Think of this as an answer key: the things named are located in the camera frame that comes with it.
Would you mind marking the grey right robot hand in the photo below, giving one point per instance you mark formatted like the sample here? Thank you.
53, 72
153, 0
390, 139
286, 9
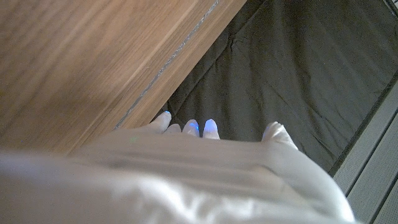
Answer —
186, 180

